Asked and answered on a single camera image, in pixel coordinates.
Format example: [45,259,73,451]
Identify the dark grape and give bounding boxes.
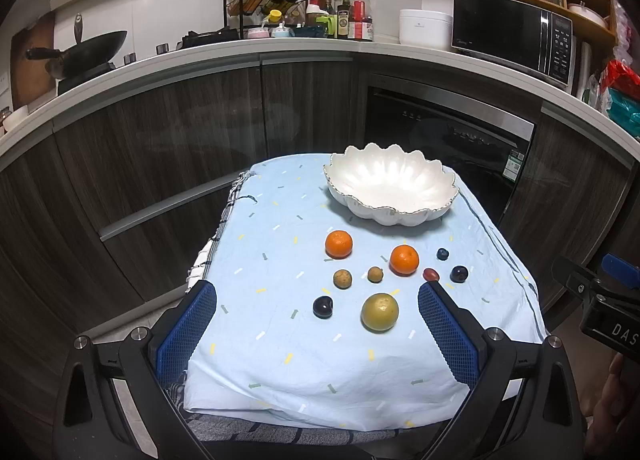
[449,265,469,284]

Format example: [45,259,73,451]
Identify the yellow-green round fruit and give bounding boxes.
[360,293,399,333]

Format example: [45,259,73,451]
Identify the blueberry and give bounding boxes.
[436,248,449,261]

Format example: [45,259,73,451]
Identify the orange tangerine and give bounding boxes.
[390,245,420,276]
[324,231,354,259]

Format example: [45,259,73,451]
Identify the tan longan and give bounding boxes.
[367,266,384,284]
[333,269,352,290]

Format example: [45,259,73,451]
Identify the dark plum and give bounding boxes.
[312,295,333,319]

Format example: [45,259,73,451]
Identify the person's right hand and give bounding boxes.
[585,353,625,456]

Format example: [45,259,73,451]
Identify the light blue patterned tablecloth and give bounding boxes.
[183,154,547,432]

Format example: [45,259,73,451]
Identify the built-in black dishwasher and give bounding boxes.
[364,75,535,223]

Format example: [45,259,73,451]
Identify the white scalloped ceramic bowl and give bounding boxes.
[323,143,459,227]

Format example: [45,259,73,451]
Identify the red plastic bag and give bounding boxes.
[600,60,640,102]

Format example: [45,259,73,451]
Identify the black microwave oven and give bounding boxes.
[452,0,574,89]

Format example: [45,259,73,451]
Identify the white rice cooker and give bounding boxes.
[399,9,452,51]

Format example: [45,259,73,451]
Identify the wooden cutting board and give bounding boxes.
[10,12,55,109]

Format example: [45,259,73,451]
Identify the black wok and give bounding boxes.
[25,13,127,80]

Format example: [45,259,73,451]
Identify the yellow-cap bottle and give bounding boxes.
[268,10,282,24]

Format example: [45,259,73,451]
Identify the red-cap sauce bottle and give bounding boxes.
[348,0,373,42]

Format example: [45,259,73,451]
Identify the dark oil bottle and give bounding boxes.
[336,0,350,39]

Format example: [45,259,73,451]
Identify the black wire spice rack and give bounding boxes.
[222,0,309,39]

